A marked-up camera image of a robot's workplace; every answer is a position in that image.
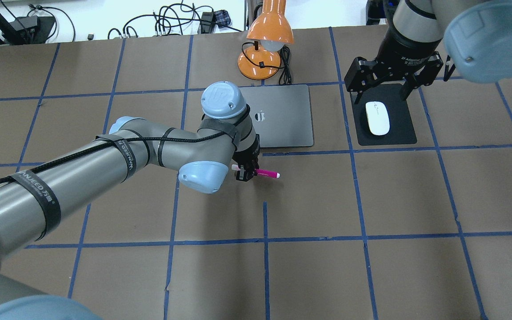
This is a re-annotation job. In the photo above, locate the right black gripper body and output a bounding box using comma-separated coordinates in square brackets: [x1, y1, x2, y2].
[344, 50, 443, 86]

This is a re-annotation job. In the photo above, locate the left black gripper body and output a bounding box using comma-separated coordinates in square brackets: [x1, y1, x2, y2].
[233, 134, 260, 172]

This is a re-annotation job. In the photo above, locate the pink marker pen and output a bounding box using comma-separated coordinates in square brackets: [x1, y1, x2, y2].
[231, 164, 280, 179]

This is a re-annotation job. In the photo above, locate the white computer mouse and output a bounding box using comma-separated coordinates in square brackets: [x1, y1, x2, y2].
[364, 101, 390, 136]

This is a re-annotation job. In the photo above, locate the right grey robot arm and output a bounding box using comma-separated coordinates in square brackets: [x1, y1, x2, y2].
[344, 0, 512, 103]

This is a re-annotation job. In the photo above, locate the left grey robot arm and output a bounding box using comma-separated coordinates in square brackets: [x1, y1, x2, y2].
[0, 141, 378, 320]

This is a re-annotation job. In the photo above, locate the black mousepad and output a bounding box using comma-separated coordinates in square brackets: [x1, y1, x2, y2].
[349, 84, 418, 147]

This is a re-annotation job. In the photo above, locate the silver Apple laptop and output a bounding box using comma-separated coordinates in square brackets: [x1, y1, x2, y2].
[240, 84, 314, 148]

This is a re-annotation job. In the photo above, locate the orange desk lamp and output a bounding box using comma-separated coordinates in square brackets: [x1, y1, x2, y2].
[237, 0, 294, 85]

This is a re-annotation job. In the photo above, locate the black device on stand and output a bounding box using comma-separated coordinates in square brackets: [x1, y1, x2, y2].
[0, 0, 57, 45]

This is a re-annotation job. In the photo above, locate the black lamp cord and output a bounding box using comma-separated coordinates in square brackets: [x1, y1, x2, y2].
[243, 42, 293, 86]

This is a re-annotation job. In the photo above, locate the black cables bundle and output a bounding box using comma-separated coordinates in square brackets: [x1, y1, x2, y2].
[107, 4, 243, 40]

